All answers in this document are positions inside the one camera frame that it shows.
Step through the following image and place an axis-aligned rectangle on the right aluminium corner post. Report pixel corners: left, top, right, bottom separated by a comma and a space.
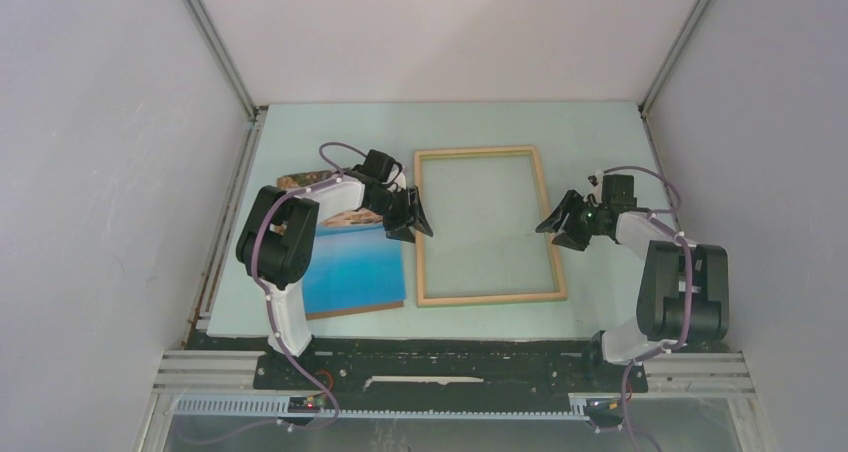
639, 0, 714, 119

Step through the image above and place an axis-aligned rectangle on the landscape photo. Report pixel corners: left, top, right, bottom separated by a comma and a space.
277, 171, 406, 320

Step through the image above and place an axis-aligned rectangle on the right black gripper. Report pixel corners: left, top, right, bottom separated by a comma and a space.
534, 189, 605, 252

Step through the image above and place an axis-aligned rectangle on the aluminium corner post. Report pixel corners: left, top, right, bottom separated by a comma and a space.
639, 0, 714, 119
182, 0, 259, 121

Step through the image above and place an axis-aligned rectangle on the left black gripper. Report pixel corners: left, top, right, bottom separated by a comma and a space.
366, 186, 433, 244

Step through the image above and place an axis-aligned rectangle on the wooden picture frame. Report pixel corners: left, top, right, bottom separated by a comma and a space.
414, 145, 568, 307

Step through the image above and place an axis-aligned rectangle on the white cable duct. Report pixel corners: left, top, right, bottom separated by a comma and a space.
172, 394, 602, 420

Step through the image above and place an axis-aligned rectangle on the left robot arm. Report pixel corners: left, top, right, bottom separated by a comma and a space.
235, 149, 434, 389

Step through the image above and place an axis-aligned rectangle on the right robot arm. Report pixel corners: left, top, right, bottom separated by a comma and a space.
535, 166, 729, 390

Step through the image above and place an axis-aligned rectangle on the left aluminium corner post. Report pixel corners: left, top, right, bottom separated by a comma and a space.
182, 0, 259, 121

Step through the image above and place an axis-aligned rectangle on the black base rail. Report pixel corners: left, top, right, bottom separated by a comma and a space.
253, 338, 649, 412

